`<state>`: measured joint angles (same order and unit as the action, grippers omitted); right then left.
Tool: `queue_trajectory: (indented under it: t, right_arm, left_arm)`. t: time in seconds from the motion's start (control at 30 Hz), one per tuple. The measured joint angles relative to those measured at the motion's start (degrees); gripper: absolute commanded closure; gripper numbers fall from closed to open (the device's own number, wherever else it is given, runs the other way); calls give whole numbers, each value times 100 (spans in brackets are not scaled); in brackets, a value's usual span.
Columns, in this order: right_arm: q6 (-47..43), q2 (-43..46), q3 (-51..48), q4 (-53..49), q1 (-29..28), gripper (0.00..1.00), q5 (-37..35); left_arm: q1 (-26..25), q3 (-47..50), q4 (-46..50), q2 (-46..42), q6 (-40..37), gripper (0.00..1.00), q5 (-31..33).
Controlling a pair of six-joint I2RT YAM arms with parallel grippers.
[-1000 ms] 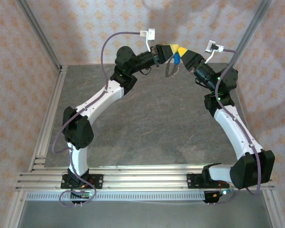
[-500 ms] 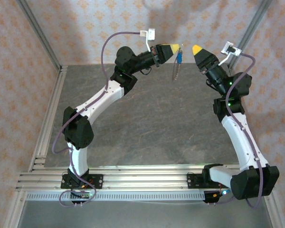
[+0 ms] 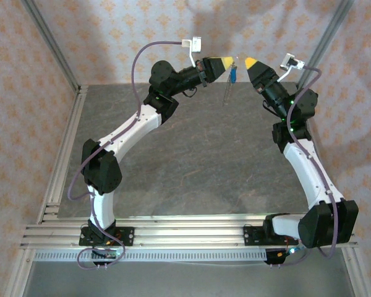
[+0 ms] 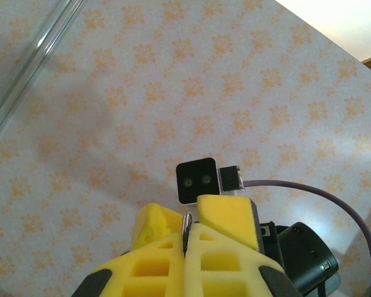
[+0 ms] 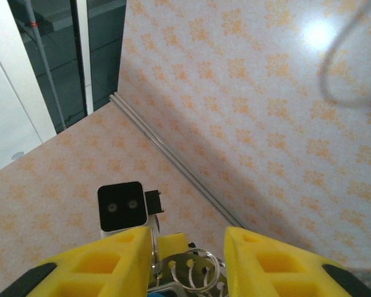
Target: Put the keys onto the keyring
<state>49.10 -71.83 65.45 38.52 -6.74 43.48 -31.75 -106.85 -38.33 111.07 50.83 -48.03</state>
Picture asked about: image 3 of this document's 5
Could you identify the key with blue cap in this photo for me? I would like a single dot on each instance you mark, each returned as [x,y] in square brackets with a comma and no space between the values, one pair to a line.
[233,75]

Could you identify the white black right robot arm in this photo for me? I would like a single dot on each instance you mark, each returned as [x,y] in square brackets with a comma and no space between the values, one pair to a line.
[306,167]

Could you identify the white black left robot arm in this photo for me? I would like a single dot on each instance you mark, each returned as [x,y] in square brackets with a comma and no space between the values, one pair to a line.
[130,127]

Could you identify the small circuit board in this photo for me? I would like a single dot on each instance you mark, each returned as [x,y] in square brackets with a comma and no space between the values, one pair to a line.
[278,255]
[109,254]

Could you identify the grey metal sheet panel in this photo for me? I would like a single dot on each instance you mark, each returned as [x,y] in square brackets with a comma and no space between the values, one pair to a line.
[185,281]

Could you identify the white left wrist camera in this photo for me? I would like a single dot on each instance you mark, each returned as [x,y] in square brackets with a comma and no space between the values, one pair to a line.
[197,44]

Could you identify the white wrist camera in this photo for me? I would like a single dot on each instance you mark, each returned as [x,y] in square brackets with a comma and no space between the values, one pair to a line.
[292,62]
[197,44]

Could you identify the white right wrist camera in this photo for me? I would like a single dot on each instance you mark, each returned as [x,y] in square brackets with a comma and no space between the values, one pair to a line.
[292,62]

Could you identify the aluminium side rail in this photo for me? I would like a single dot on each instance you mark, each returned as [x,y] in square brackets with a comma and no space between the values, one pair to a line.
[68,133]
[323,161]

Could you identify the aluminium frame post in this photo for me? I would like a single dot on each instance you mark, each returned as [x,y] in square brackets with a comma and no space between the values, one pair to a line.
[325,40]
[50,40]

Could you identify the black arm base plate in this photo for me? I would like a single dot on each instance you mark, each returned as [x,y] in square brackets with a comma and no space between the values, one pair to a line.
[126,236]
[250,236]

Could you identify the aluminium base rail beam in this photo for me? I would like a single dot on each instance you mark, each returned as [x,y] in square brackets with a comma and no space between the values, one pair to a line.
[188,230]

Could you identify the aluminium lower frame bar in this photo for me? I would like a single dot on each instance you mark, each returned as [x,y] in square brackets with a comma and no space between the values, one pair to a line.
[17,275]
[360,278]

